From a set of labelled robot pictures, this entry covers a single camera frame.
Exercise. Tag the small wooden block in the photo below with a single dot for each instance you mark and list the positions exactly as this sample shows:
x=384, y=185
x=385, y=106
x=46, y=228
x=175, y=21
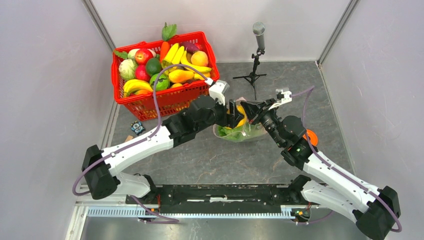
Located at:
x=129, y=137

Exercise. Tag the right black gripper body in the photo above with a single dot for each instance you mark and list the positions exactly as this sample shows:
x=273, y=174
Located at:
x=268, y=119

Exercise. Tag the pink red toy apple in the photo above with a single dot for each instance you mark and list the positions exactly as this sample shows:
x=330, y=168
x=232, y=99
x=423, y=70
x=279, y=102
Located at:
x=142, y=74

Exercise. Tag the toy peach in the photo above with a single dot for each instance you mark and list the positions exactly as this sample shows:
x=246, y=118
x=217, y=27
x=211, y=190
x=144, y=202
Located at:
x=199, y=58

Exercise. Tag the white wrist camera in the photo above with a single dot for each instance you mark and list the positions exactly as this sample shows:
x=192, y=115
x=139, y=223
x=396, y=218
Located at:
x=217, y=90
x=283, y=97

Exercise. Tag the toy napa cabbage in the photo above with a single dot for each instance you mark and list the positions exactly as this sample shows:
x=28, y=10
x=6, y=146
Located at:
x=240, y=134

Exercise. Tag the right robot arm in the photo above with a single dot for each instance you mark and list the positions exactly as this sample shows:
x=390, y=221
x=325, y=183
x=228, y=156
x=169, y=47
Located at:
x=375, y=211

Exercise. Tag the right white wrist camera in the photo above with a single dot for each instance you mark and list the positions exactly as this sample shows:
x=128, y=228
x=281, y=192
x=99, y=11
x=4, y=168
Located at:
x=283, y=97

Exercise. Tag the toy carrot with leaves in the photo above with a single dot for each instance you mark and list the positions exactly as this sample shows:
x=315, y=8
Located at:
x=168, y=32

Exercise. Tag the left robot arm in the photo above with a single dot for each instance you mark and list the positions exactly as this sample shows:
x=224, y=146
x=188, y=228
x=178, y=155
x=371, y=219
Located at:
x=102, y=169

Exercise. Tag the yellow toy banana bunch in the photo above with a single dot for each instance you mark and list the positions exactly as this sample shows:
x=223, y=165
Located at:
x=170, y=55

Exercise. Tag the small round toy watermelon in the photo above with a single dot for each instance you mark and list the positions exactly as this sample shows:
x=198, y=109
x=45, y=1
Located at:
x=162, y=84

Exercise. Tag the black tripod stand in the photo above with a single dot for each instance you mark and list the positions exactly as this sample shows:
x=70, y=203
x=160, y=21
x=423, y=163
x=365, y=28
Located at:
x=253, y=76

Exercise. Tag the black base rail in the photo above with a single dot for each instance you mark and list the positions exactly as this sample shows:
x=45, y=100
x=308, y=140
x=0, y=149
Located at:
x=223, y=198

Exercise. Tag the yellow toy mango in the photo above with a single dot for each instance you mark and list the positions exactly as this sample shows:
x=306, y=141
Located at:
x=180, y=76

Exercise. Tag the orange plastic tape dispenser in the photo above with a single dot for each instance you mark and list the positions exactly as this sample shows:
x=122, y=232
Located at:
x=312, y=137

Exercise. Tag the green white toy cabbage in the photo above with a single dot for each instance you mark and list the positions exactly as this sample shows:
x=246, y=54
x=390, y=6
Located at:
x=127, y=69

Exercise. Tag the grey microphone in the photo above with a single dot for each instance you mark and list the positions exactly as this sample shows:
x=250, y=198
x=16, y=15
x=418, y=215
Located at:
x=258, y=30

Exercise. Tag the clear zip top bag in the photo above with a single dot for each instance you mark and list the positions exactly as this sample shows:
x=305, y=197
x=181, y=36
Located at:
x=237, y=101

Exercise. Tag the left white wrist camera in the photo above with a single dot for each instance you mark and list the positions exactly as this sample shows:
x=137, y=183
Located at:
x=217, y=90

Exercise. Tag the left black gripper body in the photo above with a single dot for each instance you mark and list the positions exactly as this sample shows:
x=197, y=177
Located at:
x=219, y=116

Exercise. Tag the purple toy sweet potato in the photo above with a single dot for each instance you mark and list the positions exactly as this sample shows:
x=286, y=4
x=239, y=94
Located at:
x=190, y=47

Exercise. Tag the red plastic basket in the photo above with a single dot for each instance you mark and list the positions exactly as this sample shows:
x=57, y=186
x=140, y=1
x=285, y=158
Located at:
x=170, y=101

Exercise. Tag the dark green toy avocado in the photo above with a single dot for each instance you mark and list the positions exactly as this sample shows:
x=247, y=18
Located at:
x=153, y=66

